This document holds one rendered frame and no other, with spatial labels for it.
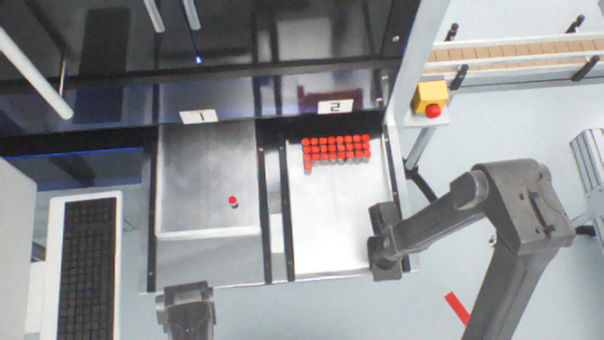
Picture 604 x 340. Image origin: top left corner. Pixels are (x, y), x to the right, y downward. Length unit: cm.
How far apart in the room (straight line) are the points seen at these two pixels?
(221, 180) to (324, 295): 95
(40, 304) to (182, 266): 39
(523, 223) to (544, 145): 197
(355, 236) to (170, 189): 50
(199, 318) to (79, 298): 73
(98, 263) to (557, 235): 111
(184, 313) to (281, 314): 141
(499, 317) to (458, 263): 154
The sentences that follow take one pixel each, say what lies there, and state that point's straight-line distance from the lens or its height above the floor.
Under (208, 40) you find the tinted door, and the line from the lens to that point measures 106.
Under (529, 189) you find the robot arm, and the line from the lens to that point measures 69.
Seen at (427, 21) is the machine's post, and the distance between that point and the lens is 107.
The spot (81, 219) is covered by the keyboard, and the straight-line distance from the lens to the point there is 150.
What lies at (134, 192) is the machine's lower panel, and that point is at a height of 53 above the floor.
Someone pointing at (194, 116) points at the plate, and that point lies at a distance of 130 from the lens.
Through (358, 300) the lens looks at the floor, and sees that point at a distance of 218.
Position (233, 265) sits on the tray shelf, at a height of 88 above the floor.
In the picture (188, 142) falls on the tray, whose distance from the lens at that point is 143.
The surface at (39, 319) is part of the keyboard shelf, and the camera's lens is 151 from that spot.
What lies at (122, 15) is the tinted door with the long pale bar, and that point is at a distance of 102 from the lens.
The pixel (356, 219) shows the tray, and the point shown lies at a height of 88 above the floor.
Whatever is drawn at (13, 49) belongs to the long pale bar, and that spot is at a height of 142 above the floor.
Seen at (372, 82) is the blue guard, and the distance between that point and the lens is 122.
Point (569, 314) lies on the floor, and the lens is 242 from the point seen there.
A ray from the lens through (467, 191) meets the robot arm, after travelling 69.
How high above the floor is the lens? 215
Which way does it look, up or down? 68 degrees down
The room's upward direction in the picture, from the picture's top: straight up
